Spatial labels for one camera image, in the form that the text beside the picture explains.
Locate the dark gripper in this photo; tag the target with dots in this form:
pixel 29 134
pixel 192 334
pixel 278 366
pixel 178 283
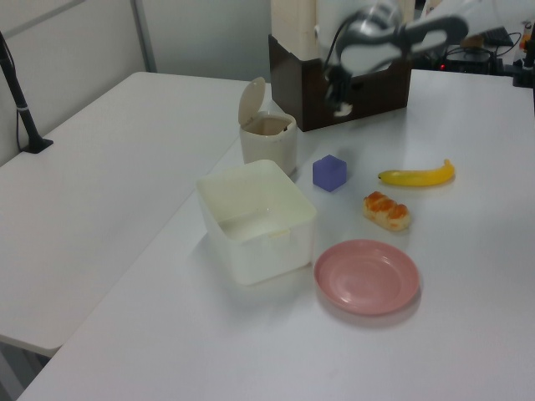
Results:
pixel 337 74

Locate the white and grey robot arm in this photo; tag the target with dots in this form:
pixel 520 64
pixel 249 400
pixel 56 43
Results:
pixel 376 46

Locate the cream trash can with lid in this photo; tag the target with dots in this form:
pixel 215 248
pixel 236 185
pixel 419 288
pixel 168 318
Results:
pixel 267 133

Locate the dark brown drawer box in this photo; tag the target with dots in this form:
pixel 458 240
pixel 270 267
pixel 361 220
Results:
pixel 301 92

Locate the purple cube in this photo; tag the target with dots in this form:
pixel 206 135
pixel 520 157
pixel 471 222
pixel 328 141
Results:
pixel 329 173

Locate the cream toy cabinet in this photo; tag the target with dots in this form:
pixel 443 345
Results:
pixel 292 25

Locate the yellow toy banana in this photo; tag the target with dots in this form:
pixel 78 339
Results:
pixel 418 176

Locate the orange glazed toy bread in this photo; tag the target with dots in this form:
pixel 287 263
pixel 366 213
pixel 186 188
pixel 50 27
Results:
pixel 386 211

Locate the black electronics box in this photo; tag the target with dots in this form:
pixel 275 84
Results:
pixel 468 60

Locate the small tan cardboard box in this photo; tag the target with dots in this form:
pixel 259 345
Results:
pixel 474 41

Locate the white plastic storage box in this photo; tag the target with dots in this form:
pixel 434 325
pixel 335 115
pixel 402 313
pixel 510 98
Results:
pixel 255 221

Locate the black keyboard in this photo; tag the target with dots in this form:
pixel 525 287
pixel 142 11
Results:
pixel 499 35

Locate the pink plastic plate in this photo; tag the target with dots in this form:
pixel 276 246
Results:
pixel 367 276

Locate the black clamp mount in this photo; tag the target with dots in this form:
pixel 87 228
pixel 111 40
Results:
pixel 524 73

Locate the black camera stand pole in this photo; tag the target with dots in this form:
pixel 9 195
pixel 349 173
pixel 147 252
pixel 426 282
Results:
pixel 18 96

